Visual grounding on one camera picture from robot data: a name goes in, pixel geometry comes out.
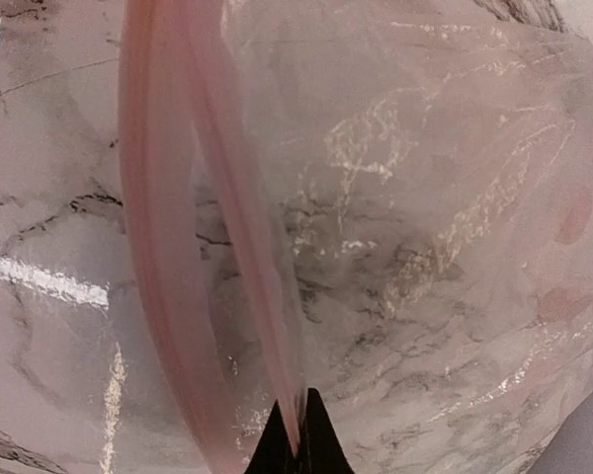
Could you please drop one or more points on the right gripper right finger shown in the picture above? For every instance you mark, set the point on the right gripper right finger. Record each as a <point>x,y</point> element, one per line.
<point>320,450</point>

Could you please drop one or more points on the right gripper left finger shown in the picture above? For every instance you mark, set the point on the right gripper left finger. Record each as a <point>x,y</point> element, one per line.
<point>273,454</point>

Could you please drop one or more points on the clear zip top bag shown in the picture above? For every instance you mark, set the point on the clear zip top bag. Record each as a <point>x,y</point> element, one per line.
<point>388,201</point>

